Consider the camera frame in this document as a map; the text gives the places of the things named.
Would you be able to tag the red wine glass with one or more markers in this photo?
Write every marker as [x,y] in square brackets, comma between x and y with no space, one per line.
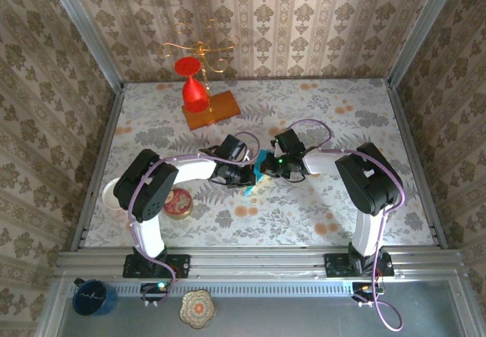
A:
[194,94]

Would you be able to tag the flower-shaped patterned dish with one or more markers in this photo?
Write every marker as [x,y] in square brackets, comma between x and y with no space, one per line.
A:
[197,308]

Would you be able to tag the white bowl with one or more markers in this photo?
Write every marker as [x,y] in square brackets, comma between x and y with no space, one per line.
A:
[110,196]

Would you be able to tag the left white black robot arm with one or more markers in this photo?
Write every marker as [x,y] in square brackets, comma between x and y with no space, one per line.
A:
[152,234]

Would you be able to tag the aluminium front rail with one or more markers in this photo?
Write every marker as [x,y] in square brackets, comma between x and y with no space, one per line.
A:
[258,263]

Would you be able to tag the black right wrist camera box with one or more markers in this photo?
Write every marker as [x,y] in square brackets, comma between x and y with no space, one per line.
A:
[288,141]

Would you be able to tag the dark blue mug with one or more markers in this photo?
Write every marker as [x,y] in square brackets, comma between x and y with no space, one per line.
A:
[93,299]

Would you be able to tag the round red gold tin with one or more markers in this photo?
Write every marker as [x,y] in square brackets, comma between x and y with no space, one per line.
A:
[180,206]

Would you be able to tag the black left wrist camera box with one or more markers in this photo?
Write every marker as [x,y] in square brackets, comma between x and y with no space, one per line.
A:
[233,148]

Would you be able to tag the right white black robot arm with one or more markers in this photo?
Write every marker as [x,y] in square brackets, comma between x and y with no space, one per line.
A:
[368,181]

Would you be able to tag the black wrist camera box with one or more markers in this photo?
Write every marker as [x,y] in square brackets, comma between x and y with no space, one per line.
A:
[288,141]
[233,148]

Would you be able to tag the aluminium table side rail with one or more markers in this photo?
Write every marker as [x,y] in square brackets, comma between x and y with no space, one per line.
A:
[107,139]
[409,143]

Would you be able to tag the blue cloth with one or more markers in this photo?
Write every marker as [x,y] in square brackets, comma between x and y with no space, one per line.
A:
[258,171]

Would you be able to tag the aluminium frame post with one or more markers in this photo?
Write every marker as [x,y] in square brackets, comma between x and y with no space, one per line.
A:
[422,29]
[84,29]

